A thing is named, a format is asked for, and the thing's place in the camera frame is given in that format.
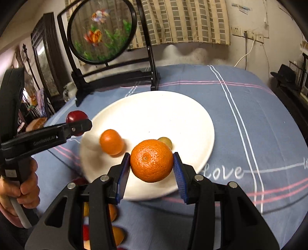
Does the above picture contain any dark framed picture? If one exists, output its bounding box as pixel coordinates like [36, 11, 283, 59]
[31, 12, 64, 97]

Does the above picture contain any small orange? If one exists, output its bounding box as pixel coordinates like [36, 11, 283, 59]
[112, 226, 126, 247]
[99, 129, 124, 155]

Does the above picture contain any white plate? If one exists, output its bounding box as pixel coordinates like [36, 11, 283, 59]
[79, 91, 215, 201]

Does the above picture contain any small yellow-orange mandarin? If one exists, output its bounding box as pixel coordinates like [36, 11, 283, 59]
[108, 204, 118, 222]

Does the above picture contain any black chair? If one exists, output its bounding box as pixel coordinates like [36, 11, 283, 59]
[57, 0, 161, 107]

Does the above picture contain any person's left hand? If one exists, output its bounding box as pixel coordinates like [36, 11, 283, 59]
[0, 159, 40, 228]

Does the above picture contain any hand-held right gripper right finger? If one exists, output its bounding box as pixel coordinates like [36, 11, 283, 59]
[173, 152, 280, 250]

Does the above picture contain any large orange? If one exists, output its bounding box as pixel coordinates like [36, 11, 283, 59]
[130, 139, 174, 183]

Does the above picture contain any white fuzzy cloth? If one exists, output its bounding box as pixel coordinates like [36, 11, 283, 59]
[164, 44, 231, 66]

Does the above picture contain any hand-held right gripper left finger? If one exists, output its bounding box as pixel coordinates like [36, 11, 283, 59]
[24, 152, 131, 250]

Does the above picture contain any small pale yellow plum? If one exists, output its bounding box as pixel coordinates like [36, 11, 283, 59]
[157, 137, 173, 149]

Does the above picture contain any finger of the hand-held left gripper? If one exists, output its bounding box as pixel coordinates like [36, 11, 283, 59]
[56, 118, 93, 143]

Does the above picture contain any checked beige curtain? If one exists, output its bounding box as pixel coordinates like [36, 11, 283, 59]
[65, 0, 231, 50]

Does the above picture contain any black hat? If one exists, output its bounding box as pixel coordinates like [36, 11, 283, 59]
[270, 64, 297, 84]

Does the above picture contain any white cable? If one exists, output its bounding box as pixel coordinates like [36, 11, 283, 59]
[234, 38, 255, 68]

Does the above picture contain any white ceramic jar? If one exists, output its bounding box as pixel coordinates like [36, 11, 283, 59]
[64, 82, 77, 100]

